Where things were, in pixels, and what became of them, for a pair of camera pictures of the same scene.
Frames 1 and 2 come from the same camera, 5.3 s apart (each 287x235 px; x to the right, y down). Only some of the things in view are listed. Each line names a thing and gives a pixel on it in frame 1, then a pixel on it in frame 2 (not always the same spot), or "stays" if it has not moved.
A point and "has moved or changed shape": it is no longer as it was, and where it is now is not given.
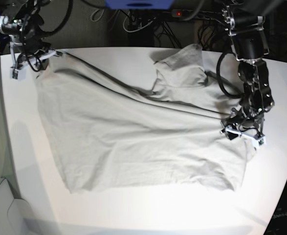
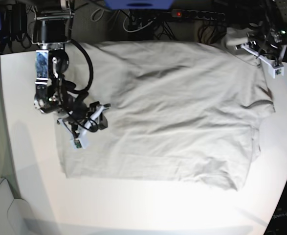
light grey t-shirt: [109, 134] has moved or changed shape
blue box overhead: [139, 5] stays
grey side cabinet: [6, 215] stays
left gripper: [22, 57] to [82, 118]
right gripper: [239, 124] to [264, 47]
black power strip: [193, 13] stays
